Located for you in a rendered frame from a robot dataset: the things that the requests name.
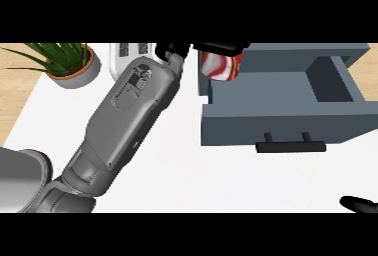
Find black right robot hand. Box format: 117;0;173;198
340;195;378;214

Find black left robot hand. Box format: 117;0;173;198
155;42;251;60

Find red and white can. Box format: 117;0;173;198
198;49;245;82

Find blue-grey drawer front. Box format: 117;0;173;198
200;100;378;147

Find white appliance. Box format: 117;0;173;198
108;42;167;81

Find potted green plant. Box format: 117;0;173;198
0;42;104;90

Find blue-grey cabinet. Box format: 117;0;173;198
197;42;372;116

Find black drawer handle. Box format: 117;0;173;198
254;131;328;154

